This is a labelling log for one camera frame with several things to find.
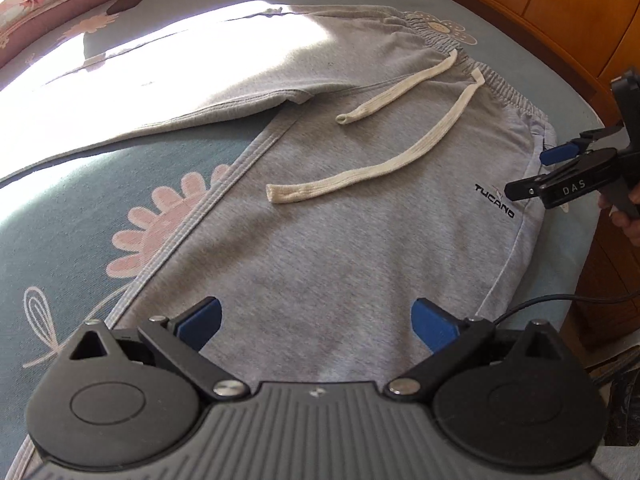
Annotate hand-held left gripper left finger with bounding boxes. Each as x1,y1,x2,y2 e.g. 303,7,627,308
70,296,251,402

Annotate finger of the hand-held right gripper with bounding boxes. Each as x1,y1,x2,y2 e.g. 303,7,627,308
503,148,619,203
541,121,627,167

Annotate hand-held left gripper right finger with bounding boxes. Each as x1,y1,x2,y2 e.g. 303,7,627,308
385,297,564,402

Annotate grey drawstring sweatpants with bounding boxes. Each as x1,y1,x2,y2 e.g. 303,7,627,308
0,4,559,387

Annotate person's right hand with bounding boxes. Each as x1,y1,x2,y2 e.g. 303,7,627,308
597,194,640,249

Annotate blue floral bed sheet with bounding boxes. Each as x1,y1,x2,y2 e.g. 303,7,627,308
0,0,608,480

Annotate pink floral quilt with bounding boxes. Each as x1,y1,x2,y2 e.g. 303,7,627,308
0,0,173,71

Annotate black cable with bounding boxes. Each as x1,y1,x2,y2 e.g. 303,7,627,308
491,296,640,332

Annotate wooden bed frame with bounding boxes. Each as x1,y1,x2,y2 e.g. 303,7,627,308
372,0,640,341

